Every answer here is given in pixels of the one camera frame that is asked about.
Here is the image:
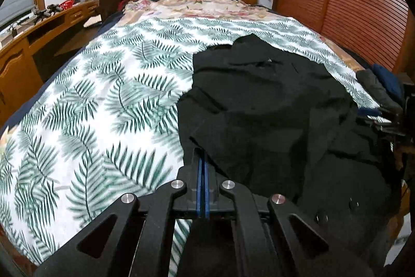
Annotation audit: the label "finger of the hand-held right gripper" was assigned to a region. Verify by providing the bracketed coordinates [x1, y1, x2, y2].
[357, 106, 394, 119]
[357, 118, 410, 139]

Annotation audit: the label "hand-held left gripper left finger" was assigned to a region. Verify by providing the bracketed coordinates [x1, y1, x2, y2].
[34, 147, 204, 277]

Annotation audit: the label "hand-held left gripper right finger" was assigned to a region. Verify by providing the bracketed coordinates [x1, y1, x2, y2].
[204, 158, 377, 277]

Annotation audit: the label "black buttoned coat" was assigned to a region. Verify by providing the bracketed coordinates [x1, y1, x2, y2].
[177, 35, 403, 265]

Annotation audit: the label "folded grey clothes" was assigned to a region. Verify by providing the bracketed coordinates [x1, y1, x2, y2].
[357, 69, 404, 116]

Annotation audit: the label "folded navy clothes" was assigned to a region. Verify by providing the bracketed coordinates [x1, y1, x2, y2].
[371, 64, 406, 103]

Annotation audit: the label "bed with leaf-print cover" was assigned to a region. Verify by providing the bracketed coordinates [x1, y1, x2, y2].
[0, 16, 382, 266]

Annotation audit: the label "floral blanket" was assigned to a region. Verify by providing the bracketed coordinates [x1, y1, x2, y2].
[117, 0, 362, 70]

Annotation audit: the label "white cloth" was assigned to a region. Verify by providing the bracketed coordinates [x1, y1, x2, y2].
[84, 16, 105, 29]

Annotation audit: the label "wooden desk with cabinets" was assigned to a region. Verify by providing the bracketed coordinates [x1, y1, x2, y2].
[0, 0, 100, 129]

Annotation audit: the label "black tools on desk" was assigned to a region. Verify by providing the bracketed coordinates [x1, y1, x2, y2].
[34, 4, 61, 20]

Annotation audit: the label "grey window blind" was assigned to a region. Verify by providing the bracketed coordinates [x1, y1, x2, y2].
[0, 0, 37, 35]

